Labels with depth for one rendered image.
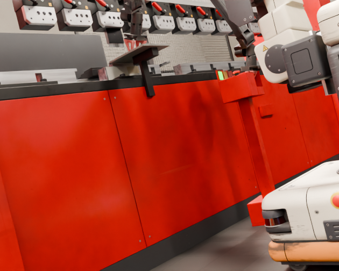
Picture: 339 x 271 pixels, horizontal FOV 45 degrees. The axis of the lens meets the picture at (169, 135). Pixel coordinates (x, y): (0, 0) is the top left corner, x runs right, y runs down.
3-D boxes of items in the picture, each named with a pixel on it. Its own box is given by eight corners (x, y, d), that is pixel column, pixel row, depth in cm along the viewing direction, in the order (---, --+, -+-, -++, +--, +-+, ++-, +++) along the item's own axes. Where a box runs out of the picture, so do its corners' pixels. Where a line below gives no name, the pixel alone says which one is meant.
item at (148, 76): (162, 91, 195) (151, 47, 196) (142, 98, 205) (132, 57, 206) (168, 90, 198) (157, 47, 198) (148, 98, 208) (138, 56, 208)
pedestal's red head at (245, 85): (251, 95, 208) (242, 61, 208) (223, 103, 216) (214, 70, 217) (265, 94, 225) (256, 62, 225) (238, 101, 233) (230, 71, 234)
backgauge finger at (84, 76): (109, 67, 214) (106, 58, 214) (82, 81, 232) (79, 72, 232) (126, 66, 222) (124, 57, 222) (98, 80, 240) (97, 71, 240)
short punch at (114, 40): (110, 46, 211) (105, 28, 211) (107, 48, 212) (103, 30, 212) (125, 46, 218) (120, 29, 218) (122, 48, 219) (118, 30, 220)
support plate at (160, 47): (143, 45, 189) (142, 43, 189) (109, 63, 207) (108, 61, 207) (169, 45, 202) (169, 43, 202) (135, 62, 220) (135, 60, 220)
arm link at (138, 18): (136, 11, 199) (145, 11, 203) (127, 9, 203) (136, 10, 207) (135, 25, 201) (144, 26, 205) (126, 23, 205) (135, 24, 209)
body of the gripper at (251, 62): (244, 70, 227) (244, 56, 226) (262, 69, 222) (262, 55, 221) (240, 70, 222) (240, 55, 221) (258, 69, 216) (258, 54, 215)
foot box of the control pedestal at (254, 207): (299, 221, 202) (292, 198, 203) (252, 226, 216) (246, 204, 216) (309, 210, 219) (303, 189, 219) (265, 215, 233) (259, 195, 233)
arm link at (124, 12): (127, 3, 195) (140, -4, 199) (112, 1, 202) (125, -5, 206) (133, 27, 202) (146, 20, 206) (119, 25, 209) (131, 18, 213)
